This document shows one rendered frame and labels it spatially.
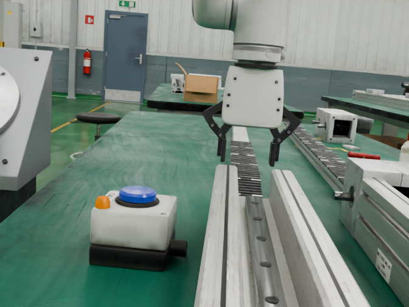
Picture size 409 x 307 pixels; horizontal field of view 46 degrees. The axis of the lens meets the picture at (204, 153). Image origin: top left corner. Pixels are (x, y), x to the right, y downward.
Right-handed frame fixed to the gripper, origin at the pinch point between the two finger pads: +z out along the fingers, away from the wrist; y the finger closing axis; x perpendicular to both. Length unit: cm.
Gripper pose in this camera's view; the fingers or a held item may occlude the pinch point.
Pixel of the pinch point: (247, 156)
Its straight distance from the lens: 82.4
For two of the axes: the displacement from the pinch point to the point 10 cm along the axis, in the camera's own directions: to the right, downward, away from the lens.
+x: -0.6, 1.7, -9.8
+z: -0.8, 9.8, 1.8
